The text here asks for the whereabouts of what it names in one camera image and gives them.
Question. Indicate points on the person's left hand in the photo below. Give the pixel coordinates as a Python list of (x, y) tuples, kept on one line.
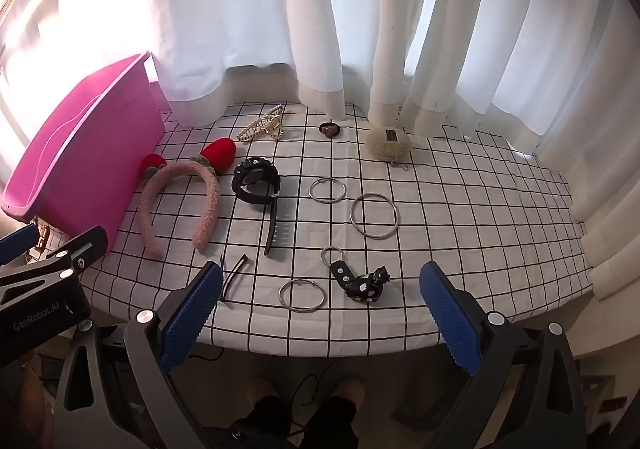
[(34, 391)]

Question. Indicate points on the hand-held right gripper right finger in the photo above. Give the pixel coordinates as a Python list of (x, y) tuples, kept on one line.
[(450, 319)]

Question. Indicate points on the pink plastic bin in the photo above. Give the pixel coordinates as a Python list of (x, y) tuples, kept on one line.
[(85, 144)]

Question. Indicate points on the pink fuzzy headband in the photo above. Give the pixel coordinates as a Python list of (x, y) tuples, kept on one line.
[(207, 209)]

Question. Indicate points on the black checked white tablecloth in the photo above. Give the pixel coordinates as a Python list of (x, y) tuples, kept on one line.
[(450, 229)]

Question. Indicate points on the black hair clip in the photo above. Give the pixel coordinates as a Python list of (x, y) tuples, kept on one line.
[(225, 291)]

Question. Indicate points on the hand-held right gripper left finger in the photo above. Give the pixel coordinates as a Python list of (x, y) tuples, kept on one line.
[(195, 314)]

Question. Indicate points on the pearl hair claw clip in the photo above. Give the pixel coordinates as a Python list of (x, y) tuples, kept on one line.
[(265, 121)]

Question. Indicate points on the large silver bangle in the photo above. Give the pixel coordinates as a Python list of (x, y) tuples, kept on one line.
[(351, 216)]

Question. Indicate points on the person's right leg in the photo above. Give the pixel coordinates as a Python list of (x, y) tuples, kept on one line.
[(337, 409)]

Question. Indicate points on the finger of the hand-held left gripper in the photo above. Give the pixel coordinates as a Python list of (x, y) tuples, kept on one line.
[(82, 244), (17, 241)]

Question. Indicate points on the white linen curtain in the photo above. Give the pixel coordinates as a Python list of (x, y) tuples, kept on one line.
[(225, 9)]

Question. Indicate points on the person's leg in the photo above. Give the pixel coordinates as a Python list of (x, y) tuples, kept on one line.
[(262, 409), (337, 409)]

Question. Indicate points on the white sheer curtain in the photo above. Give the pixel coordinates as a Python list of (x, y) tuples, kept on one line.
[(475, 29)]

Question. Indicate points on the black wristwatch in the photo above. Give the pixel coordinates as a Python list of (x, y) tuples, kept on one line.
[(252, 176)]

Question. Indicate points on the small dark red heart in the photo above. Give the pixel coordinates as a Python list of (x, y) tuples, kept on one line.
[(330, 130)]

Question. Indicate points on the small brown patterned object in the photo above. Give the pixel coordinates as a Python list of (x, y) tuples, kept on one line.
[(42, 238)]

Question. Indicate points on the person's left leg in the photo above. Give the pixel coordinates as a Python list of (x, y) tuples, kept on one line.
[(262, 409)]

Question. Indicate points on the beige fluffy pouch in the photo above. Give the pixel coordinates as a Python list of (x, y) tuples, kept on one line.
[(387, 146)]

